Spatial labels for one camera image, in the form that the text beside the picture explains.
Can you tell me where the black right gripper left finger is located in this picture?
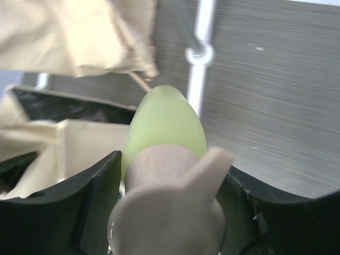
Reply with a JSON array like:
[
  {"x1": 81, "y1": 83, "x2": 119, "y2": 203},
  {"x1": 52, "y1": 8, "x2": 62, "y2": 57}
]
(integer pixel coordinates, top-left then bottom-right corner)
[{"x1": 1, "y1": 151, "x2": 121, "y2": 255}]

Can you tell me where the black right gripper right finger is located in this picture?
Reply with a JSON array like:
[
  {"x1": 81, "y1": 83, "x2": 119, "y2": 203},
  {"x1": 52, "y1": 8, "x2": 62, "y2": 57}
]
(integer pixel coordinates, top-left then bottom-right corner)
[{"x1": 217, "y1": 167, "x2": 339, "y2": 254}]

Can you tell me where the cream canvas tote bag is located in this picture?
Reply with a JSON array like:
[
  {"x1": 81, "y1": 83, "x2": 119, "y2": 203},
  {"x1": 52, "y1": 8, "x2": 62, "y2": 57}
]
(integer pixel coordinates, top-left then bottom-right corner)
[{"x1": 1, "y1": 86, "x2": 135, "y2": 200}]

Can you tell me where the green flip-cap bottle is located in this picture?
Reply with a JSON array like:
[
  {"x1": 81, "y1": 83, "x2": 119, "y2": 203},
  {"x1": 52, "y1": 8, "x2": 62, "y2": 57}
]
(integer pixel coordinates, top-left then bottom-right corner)
[{"x1": 107, "y1": 86, "x2": 234, "y2": 255}]

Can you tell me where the white metal clothes rack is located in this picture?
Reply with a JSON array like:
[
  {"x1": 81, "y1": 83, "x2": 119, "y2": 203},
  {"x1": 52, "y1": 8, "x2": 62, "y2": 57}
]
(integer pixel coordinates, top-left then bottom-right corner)
[{"x1": 36, "y1": 0, "x2": 216, "y2": 120}]

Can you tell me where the beige hanging shirt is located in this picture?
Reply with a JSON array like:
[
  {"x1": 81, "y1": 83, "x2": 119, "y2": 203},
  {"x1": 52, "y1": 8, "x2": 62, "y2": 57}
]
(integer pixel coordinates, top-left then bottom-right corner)
[{"x1": 1, "y1": 0, "x2": 158, "y2": 78}]

